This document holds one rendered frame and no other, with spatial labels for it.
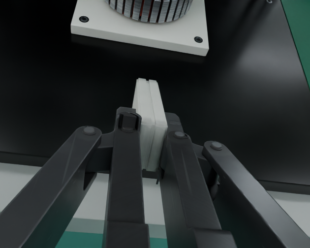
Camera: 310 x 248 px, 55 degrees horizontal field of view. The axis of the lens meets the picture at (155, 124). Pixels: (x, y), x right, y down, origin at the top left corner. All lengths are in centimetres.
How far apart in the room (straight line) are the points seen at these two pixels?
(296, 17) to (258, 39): 13
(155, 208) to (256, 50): 23
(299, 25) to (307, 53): 6
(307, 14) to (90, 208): 44
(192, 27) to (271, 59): 10
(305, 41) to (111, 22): 28
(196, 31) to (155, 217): 21
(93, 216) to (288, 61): 29
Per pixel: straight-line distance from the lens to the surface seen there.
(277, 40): 43
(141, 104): 17
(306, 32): 51
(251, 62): 37
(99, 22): 34
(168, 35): 34
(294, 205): 32
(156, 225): 27
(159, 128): 15
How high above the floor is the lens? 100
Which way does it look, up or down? 56 degrees down
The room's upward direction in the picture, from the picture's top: 20 degrees clockwise
